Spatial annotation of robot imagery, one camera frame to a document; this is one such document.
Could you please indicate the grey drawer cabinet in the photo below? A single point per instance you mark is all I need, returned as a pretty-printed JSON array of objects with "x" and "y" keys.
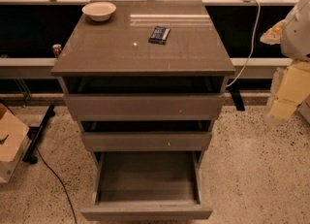
[{"x": 119, "y": 47}]

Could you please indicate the black stand leg right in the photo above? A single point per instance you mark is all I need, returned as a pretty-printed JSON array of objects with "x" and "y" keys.
[{"x": 236, "y": 97}]

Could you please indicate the cardboard box right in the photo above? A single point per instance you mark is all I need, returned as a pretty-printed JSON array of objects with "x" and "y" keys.
[{"x": 304, "y": 109}]

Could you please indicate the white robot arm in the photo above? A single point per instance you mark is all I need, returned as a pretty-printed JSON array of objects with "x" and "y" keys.
[{"x": 292, "y": 33}]

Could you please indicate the cardboard box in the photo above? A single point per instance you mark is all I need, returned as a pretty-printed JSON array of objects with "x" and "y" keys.
[
  {"x": 304, "y": 109},
  {"x": 13, "y": 141}
]

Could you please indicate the red soda can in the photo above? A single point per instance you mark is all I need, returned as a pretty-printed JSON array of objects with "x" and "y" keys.
[{"x": 57, "y": 49}]

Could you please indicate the grey middle drawer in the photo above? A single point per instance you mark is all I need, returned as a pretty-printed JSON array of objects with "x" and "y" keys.
[{"x": 154, "y": 135}]

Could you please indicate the black stand leg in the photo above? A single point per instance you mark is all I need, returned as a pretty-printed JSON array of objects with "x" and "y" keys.
[
  {"x": 236, "y": 97},
  {"x": 34, "y": 134}
]

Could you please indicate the beige paper bowl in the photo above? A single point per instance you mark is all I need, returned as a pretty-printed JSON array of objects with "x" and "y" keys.
[{"x": 99, "y": 11}]

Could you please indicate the grey top drawer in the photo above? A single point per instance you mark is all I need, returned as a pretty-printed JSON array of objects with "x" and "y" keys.
[{"x": 148, "y": 99}]

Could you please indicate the grey drawer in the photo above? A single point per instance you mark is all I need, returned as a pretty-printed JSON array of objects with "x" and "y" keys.
[
  {"x": 147, "y": 186},
  {"x": 148, "y": 99},
  {"x": 154, "y": 135}
]

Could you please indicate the black stand leg left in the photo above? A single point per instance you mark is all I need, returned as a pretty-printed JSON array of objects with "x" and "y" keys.
[{"x": 34, "y": 134}]

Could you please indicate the grey bottom drawer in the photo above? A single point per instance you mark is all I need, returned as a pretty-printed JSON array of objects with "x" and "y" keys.
[{"x": 147, "y": 186}]

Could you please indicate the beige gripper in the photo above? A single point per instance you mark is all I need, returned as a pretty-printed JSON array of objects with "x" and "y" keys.
[{"x": 297, "y": 34}]

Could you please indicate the cardboard box left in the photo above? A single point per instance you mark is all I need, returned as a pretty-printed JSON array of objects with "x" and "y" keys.
[{"x": 13, "y": 141}]

